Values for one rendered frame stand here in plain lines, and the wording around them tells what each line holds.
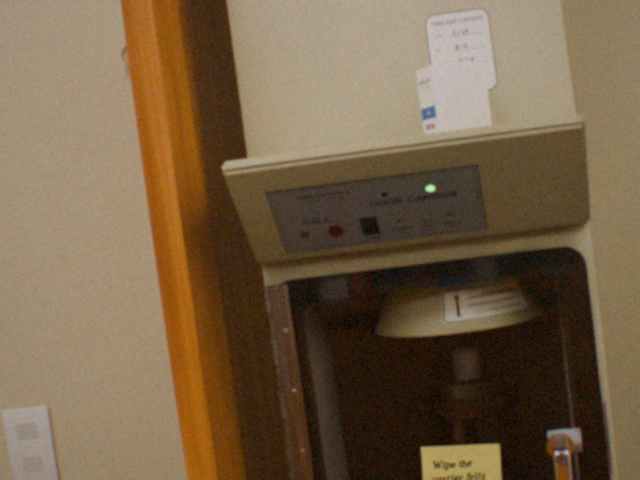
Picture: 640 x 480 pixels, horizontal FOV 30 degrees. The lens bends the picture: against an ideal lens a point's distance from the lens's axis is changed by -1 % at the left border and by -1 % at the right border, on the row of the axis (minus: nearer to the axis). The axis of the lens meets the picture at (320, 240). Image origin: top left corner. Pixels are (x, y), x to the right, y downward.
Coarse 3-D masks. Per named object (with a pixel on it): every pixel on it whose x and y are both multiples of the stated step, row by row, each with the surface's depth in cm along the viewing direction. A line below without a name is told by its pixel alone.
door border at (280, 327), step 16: (272, 288) 119; (288, 288) 119; (272, 304) 119; (288, 304) 119; (272, 320) 119; (288, 320) 119; (272, 336) 119; (288, 336) 119; (288, 352) 119; (288, 368) 120; (288, 384) 120; (288, 400) 120; (288, 416) 120; (304, 416) 120; (288, 432) 120; (304, 432) 120; (304, 448) 120; (304, 464) 120
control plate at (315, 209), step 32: (288, 192) 110; (320, 192) 110; (352, 192) 110; (416, 192) 110; (448, 192) 110; (480, 192) 110; (288, 224) 113; (320, 224) 113; (352, 224) 113; (384, 224) 113; (416, 224) 113; (448, 224) 113; (480, 224) 113
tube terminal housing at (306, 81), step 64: (256, 0) 119; (320, 0) 118; (384, 0) 117; (448, 0) 116; (512, 0) 115; (256, 64) 119; (320, 64) 118; (384, 64) 117; (512, 64) 115; (256, 128) 119; (320, 128) 119; (384, 128) 118; (384, 256) 118; (448, 256) 118
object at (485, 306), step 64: (512, 256) 115; (576, 256) 114; (320, 320) 119; (384, 320) 118; (448, 320) 117; (512, 320) 116; (576, 320) 115; (320, 384) 119; (384, 384) 118; (448, 384) 117; (512, 384) 116; (576, 384) 115; (320, 448) 120; (384, 448) 119; (512, 448) 117; (576, 448) 116
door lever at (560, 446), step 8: (552, 440) 116; (560, 440) 116; (568, 440) 115; (552, 448) 116; (560, 448) 112; (568, 448) 112; (552, 456) 116; (560, 456) 111; (568, 456) 111; (560, 464) 111; (568, 464) 111; (560, 472) 111; (568, 472) 111
